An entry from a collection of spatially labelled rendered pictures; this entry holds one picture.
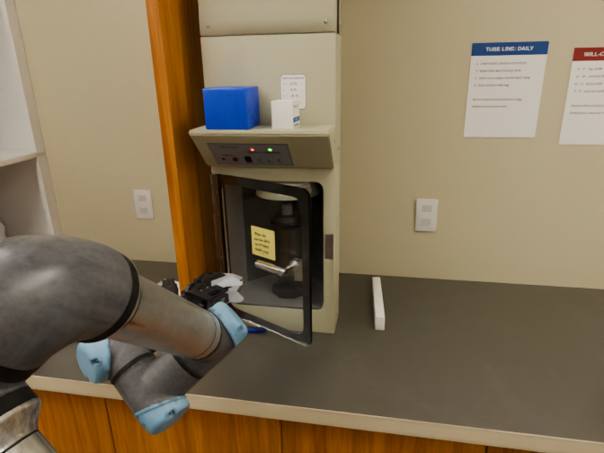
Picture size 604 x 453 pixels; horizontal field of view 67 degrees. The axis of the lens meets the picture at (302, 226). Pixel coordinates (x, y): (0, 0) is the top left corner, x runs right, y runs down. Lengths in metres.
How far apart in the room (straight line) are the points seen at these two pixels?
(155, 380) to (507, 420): 0.71
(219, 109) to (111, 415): 0.81
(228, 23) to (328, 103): 0.29
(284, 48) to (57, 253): 0.80
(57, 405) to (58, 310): 0.99
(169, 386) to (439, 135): 1.12
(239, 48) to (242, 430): 0.90
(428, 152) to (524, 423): 0.84
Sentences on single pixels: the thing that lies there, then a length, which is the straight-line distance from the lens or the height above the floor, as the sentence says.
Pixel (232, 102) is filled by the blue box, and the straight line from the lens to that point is 1.04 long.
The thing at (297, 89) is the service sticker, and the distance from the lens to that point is 1.10.
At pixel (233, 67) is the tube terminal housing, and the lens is 1.14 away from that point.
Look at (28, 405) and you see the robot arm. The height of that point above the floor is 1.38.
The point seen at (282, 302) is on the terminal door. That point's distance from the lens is 1.14.
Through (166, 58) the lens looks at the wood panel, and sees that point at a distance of 1.12.
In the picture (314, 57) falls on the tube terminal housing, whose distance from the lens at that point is 1.10.
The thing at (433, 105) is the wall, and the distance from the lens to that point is 1.53.
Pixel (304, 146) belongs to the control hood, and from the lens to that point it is 1.03.
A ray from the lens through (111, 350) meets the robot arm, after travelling 0.80.
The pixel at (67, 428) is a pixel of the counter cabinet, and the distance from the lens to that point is 1.44.
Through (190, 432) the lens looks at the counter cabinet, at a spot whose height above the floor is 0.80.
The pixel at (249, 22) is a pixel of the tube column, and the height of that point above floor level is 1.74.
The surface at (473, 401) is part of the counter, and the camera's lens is 1.13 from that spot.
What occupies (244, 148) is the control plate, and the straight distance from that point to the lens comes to 1.07.
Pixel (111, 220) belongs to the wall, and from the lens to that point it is 1.93.
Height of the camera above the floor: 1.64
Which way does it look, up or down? 19 degrees down
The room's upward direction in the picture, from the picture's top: 1 degrees counter-clockwise
